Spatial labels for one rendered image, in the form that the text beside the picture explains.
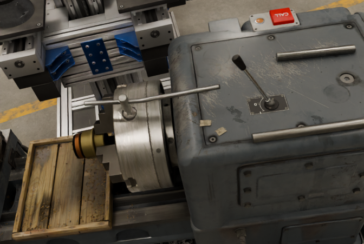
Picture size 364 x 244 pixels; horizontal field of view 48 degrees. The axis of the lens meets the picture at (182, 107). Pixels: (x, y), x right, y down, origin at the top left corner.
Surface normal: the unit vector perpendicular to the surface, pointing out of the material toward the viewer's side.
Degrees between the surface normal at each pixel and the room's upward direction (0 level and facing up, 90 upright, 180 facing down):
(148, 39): 90
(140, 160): 61
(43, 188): 0
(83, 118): 0
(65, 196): 0
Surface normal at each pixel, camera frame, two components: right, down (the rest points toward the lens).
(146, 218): -0.12, -0.63
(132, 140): -0.04, -0.02
